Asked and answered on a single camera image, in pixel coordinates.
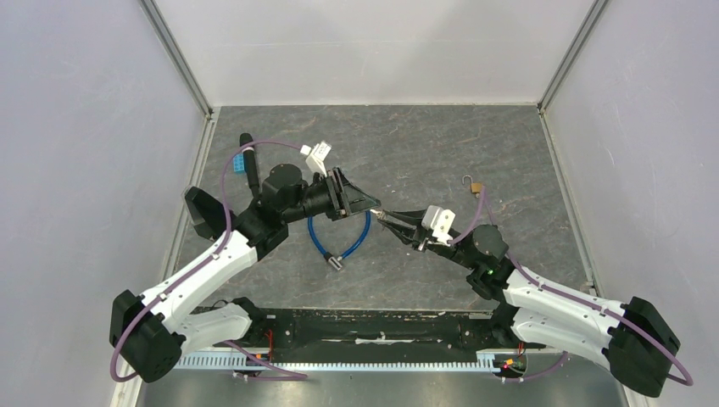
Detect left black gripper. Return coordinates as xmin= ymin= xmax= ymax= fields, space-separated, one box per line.
xmin=282 ymin=165 xmax=381 ymax=224

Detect small key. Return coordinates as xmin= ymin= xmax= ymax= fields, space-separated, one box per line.
xmin=370 ymin=209 xmax=386 ymax=220

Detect blue cable lock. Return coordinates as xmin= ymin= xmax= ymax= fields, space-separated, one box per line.
xmin=306 ymin=212 xmax=372 ymax=271

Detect brass padlock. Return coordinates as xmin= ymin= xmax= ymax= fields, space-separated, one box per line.
xmin=461 ymin=175 xmax=483 ymax=198

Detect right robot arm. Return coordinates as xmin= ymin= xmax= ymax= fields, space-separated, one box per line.
xmin=373 ymin=205 xmax=681 ymax=398

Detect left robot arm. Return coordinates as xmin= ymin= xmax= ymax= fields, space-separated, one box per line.
xmin=109 ymin=164 xmax=381 ymax=382

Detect blue toy brick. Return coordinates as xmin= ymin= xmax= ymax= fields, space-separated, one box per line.
xmin=232 ymin=154 xmax=246 ymax=174

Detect black microphone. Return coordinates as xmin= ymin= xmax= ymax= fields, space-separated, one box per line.
xmin=239 ymin=132 xmax=260 ymax=198

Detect black wedge cover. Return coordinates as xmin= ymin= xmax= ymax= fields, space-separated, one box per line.
xmin=184 ymin=186 xmax=226 ymax=241

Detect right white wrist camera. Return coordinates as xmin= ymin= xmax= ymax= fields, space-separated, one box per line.
xmin=421 ymin=205 xmax=455 ymax=246

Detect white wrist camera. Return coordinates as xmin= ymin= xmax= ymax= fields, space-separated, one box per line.
xmin=421 ymin=205 xmax=455 ymax=246
xmin=300 ymin=141 xmax=332 ymax=176

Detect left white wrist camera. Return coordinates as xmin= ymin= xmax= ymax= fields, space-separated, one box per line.
xmin=300 ymin=141 xmax=332 ymax=176

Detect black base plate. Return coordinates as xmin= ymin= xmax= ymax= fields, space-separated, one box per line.
xmin=237 ymin=309 xmax=520 ymax=363

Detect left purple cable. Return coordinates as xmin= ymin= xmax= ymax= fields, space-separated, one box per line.
xmin=109 ymin=140 xmax=304 ymax=383

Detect slotted cable duct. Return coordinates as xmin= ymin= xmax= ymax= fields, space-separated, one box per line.
xmin=175 ymin=348 xmax=527 ymax=374

